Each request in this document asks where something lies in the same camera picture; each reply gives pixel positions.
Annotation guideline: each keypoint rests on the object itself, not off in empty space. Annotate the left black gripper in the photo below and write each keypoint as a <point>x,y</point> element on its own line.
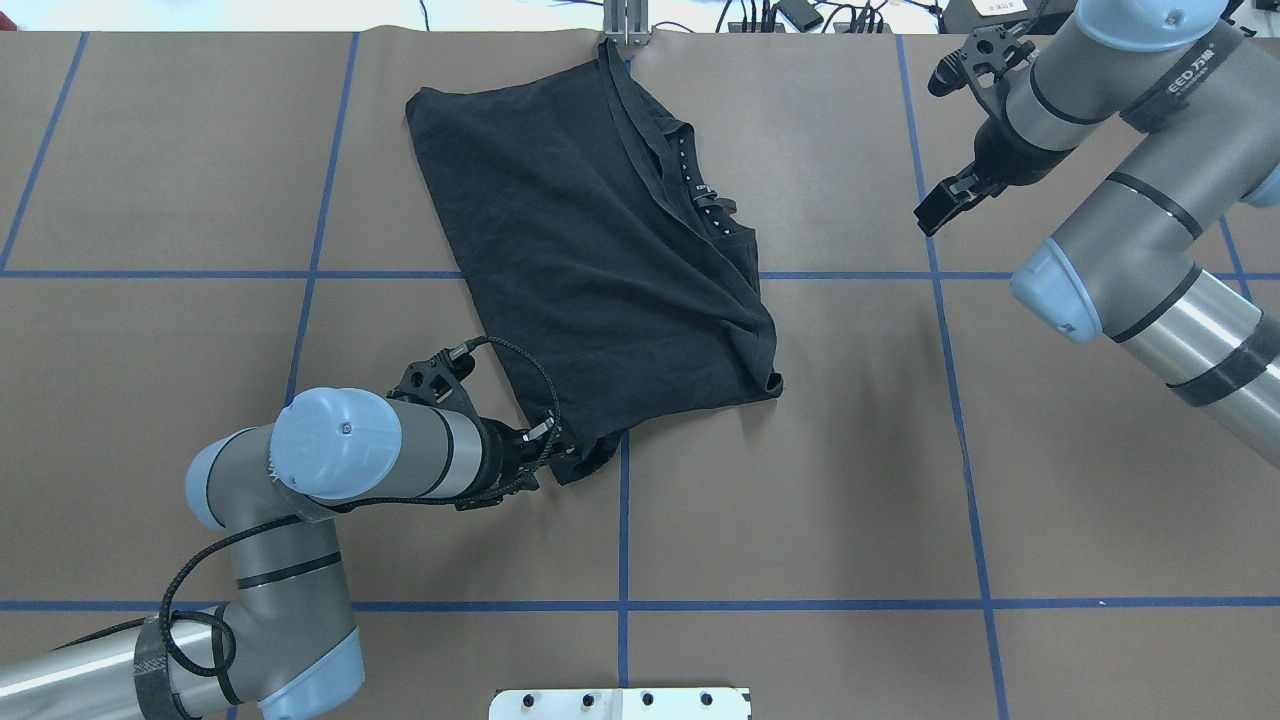
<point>497,456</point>

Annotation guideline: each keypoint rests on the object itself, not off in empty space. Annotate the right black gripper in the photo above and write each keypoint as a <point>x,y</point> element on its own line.
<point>1003,156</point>

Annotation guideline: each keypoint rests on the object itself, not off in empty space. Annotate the black graphic t-shirt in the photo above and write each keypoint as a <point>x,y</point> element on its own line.
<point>591,243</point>

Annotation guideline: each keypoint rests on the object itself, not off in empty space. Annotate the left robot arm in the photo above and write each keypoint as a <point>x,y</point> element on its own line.
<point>290,642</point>

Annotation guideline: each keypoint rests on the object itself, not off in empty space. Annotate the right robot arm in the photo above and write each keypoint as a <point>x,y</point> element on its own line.
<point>1204,99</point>

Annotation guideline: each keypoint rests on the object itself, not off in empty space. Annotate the black power adapter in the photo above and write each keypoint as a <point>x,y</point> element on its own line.
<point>802,15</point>

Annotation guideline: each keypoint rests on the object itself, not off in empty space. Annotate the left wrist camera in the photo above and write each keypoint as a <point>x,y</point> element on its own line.
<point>438,381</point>

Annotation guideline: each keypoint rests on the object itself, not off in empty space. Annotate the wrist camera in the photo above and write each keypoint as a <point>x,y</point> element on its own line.
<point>991,58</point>
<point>438,381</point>

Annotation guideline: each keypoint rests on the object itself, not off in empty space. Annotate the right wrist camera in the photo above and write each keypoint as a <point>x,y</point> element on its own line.
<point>991,58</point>

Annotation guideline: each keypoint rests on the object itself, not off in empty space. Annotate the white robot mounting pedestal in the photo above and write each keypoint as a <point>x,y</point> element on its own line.
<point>623,703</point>

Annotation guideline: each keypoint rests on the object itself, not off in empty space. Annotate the aluminium frame post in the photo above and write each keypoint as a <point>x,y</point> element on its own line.
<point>626,22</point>

